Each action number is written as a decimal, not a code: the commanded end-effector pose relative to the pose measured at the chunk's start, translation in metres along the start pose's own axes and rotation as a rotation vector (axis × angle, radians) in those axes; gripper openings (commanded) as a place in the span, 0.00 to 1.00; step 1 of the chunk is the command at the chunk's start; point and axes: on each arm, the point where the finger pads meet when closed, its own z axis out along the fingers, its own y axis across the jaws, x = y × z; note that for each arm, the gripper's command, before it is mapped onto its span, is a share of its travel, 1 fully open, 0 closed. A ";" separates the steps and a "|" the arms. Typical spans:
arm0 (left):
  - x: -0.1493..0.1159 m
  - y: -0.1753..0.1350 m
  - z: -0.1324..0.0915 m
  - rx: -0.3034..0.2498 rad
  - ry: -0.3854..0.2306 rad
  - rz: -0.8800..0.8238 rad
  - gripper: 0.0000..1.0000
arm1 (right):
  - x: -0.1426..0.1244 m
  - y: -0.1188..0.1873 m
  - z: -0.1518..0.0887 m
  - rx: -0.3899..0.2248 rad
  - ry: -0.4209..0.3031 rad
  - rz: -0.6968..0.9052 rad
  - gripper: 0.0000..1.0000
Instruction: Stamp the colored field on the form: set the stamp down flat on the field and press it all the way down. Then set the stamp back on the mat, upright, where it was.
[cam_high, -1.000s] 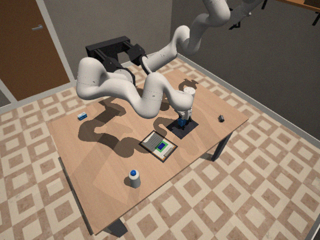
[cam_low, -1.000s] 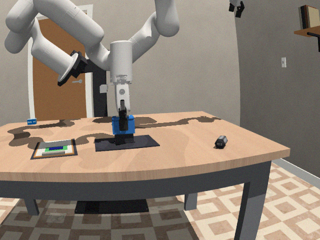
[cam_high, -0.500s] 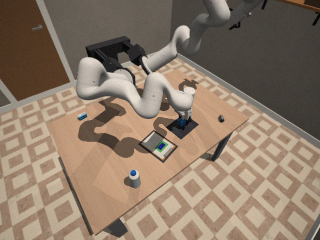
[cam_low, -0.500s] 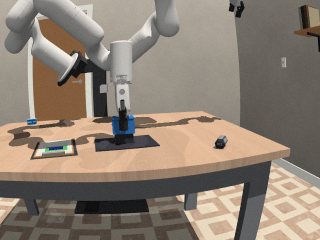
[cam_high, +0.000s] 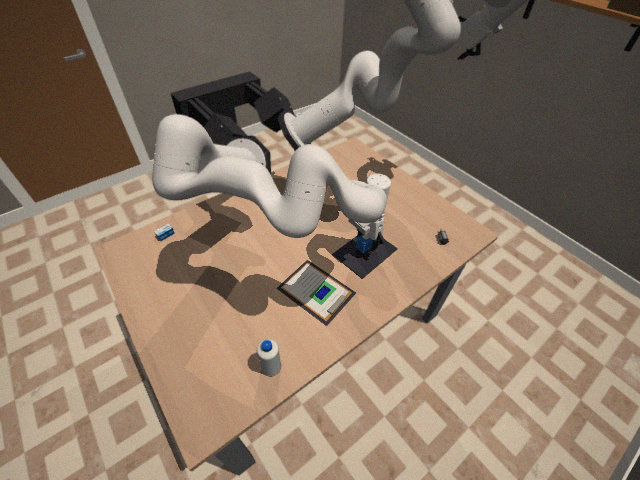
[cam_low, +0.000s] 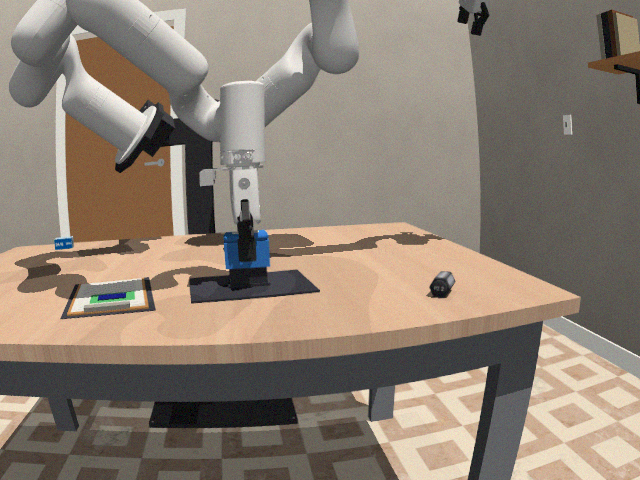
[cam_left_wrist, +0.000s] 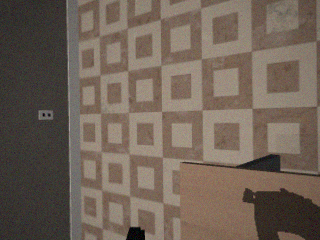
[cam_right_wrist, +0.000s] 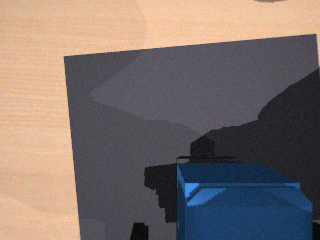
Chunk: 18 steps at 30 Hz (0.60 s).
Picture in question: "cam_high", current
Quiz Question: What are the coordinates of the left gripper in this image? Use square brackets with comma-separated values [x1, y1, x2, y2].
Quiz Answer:
[458, 11, 493, 60]

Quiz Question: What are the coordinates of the dark grey flat mat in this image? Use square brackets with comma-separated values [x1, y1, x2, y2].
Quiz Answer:
[332, 236, 398, 279]

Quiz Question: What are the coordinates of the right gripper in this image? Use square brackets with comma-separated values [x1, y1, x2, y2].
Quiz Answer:
[357, 217, 385, 251]

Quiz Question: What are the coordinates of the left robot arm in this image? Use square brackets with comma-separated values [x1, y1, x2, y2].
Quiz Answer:
[284, 0, 528, 147]

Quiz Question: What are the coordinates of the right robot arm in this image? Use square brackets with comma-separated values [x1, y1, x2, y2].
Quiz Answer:
[152, 114, 391, 238]

